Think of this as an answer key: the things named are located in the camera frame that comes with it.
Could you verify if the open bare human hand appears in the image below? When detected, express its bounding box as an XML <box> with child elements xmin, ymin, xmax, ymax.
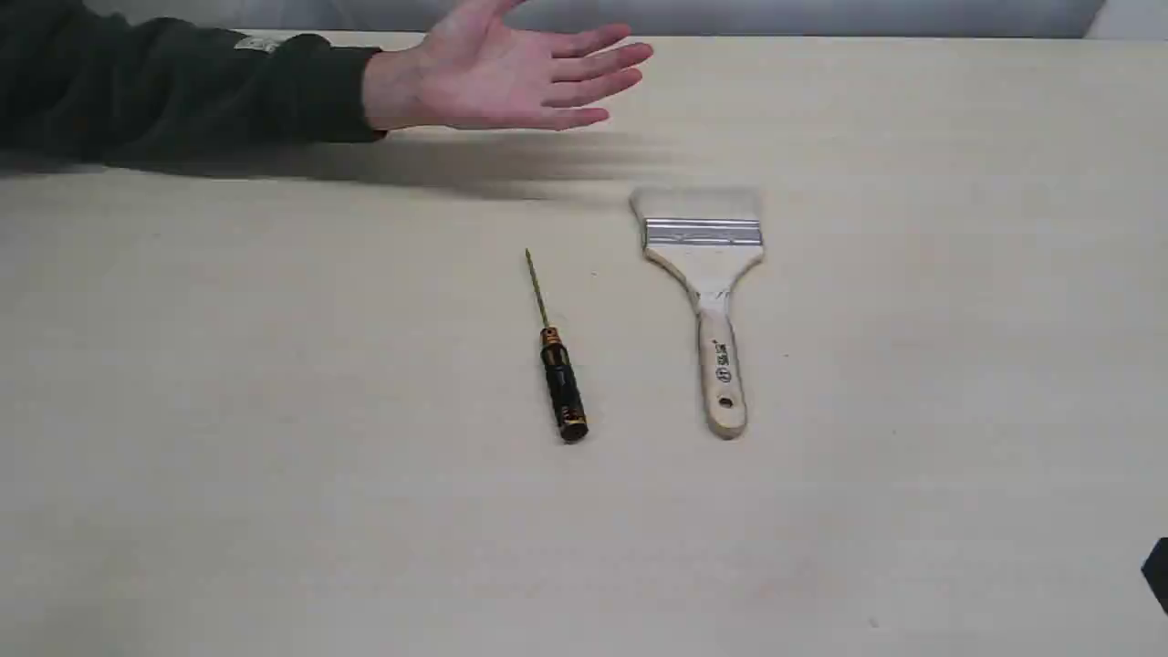
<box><xmin>361</xmin><ymin>1</ymin><xmax>654</xmax><ymax>130</ymax></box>

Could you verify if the black object at edge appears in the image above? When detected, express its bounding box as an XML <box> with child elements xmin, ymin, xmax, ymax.
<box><xmin>1142</xmin><ymin>537</ymin><xmax>1168</xmax><ymax>615</ymax></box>

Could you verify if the wide wooden paint brush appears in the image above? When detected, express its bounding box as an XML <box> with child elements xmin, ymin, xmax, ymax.
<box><xmin>630</xmin><ymin>186</ymin><xmax>765</xmax><ymax>441</ymax></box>

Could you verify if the black orange precision screwdriver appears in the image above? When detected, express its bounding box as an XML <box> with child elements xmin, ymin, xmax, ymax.
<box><xmin>524</xmin><ymin>248</ymin><xmax>589</xmax><ymax>444</ymax></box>

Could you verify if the dark green sleeved forearm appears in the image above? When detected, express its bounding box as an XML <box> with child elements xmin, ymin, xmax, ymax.
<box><xmin>1</xmin><ymin>1</ymin><xmax>385</xmax><ymax>162</ymax></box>

